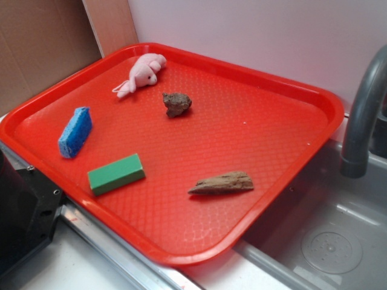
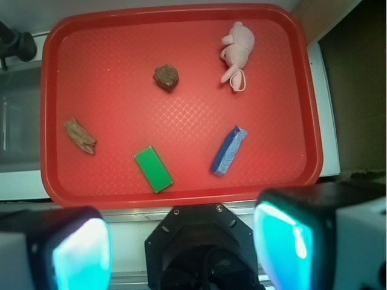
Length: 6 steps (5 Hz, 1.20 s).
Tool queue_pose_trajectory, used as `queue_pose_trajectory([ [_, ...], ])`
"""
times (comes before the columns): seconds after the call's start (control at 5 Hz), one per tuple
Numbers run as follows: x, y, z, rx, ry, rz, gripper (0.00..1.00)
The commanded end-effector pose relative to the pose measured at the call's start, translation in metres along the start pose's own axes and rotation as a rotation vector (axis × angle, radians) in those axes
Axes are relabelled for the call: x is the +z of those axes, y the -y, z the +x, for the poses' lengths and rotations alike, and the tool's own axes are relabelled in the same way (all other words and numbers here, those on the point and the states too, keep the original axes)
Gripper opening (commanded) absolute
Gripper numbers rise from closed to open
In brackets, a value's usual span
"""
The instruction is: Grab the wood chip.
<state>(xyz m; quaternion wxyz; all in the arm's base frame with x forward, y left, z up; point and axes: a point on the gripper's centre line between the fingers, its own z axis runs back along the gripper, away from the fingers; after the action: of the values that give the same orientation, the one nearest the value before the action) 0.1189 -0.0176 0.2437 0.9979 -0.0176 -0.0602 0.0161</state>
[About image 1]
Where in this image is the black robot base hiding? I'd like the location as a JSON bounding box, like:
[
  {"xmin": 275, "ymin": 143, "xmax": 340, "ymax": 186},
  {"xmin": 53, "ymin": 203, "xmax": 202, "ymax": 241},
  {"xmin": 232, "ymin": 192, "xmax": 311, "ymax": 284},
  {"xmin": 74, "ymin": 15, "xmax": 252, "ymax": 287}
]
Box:
[{"xmin": 1, "ymin": 152, "xmax": 63, "ymax": 277}]

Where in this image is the brown wood chip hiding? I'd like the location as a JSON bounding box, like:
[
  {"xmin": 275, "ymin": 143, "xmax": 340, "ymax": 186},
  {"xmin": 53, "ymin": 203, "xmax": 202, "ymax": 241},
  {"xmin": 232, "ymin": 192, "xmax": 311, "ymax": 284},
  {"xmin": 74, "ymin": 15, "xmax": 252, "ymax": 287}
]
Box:
[{"xmin": 188, "ymin": 171, "xmax": 255, "ymax": 195}]

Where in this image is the red plastic tray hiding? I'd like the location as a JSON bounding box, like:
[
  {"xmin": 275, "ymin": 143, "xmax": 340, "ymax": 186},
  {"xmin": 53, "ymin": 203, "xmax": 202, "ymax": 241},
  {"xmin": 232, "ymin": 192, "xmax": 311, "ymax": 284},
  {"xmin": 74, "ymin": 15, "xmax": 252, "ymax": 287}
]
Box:
[{"xmin": 1, "ymin": 43, "xmax": 344, "ymax": 266}]

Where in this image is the brown rock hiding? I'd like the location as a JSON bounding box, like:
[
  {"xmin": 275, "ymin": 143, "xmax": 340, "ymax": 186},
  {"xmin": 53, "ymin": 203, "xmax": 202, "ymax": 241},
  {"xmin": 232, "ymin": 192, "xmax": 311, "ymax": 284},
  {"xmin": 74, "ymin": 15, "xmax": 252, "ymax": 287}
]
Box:
[{"xmin": 162, "ymin": 92, "xmax": 192, "ymax": 118}]

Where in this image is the green rectangular block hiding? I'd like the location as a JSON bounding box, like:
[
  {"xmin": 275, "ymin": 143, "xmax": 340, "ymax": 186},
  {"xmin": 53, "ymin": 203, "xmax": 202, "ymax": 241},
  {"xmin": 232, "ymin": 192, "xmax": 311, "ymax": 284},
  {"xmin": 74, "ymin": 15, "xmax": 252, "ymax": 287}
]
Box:
[{"xmin": 88, "ymin": 154, "xmax": 146, "ymax": 196}]

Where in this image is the pink plush bunny toy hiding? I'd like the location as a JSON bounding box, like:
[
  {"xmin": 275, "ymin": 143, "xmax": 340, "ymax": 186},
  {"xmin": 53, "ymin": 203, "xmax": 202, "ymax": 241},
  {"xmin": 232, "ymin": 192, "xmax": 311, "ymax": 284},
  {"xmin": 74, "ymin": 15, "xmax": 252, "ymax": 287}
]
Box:
[{"xmin": 112, "ymin": 53, "xmax": 167, "ymax": 98}]

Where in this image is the blue sponge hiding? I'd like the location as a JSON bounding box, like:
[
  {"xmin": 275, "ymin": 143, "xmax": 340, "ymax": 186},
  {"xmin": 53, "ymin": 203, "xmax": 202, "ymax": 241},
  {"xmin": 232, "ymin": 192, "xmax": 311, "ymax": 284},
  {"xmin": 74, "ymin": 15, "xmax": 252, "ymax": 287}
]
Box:
[{"xmin": 58, "ymin": 107, "xmax": 93, "ymax": 158}]

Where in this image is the grey toy sink basin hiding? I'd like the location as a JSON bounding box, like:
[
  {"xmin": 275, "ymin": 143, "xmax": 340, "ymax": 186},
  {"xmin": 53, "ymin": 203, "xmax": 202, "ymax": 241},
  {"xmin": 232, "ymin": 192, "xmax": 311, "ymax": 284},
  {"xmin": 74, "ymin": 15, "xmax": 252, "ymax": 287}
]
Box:
[{"xmin": 235, "ymin": 126, "xmax": 386, "ymax": 289}]

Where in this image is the grey toy faucet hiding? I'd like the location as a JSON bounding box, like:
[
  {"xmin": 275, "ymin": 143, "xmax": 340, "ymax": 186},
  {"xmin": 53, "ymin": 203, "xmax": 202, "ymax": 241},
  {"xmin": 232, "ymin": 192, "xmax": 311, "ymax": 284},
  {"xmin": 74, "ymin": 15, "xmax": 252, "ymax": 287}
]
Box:
[{"xmin": 340, "ymin": 46, "xmax": 386, "ymax": 178}]

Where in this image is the brown cardboard panel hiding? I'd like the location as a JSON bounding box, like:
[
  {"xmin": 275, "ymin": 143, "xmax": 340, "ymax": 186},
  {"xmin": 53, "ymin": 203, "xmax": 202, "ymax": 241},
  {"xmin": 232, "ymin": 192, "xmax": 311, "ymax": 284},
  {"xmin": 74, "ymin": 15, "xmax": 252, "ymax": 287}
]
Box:
[{"xmin": 1, "ymin": 1, "xmax": 101, "ymax": 115}]

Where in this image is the silver metal rail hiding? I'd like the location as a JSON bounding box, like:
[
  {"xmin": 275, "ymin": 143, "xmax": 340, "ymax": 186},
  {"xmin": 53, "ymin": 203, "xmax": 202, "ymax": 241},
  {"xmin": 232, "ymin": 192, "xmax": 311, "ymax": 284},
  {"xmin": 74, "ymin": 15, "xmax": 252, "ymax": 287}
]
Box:
[{"xmin": 60, "ymin": 200, "xmax": 201, "ymax": 289}]

